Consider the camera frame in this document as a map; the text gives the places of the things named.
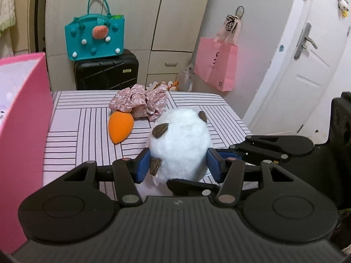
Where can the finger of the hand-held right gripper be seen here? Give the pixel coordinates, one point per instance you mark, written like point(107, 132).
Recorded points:
point(277, 145)
point(192, 187)

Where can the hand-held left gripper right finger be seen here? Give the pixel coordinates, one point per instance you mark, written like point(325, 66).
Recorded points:
point(214, 165)

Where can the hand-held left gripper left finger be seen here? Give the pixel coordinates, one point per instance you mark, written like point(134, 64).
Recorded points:
point(142, 165)

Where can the white round plush toy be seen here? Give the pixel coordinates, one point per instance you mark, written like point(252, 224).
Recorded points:
point(181, 142)

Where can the pink storage box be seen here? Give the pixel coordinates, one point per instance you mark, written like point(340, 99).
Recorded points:
point(24, 142)

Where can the orange makeup sponge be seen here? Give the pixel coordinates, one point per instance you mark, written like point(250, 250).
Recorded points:
point(120, 126)

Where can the white door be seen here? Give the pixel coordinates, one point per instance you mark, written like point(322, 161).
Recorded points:
point(301, 87)

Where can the pink floral cloth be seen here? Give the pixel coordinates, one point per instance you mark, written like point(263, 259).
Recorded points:
point(137, 98)

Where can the white scalloped basket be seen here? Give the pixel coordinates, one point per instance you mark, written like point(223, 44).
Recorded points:
point(152, 83)

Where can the clear plastic bag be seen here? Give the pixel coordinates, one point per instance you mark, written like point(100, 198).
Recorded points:
point(189, 74)

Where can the blue round sticker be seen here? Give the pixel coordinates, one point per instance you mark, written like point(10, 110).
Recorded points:
point(281, 48)

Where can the black suitcase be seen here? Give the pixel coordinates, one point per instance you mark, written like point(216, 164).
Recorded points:
point(107, 71)

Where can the pink paper bag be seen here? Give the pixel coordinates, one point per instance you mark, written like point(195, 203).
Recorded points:
point(216, 60)

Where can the teal felt handbag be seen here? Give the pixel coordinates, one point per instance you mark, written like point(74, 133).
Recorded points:
point(115, 35)

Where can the beige wardrobe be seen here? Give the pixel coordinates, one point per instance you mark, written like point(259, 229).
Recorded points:
point(142, 19)

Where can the small duck ornament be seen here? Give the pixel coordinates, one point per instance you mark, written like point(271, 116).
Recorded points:
point(343, 5)

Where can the cream knitted cardigan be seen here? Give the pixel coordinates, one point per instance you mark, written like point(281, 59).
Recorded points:
point(6, 5)

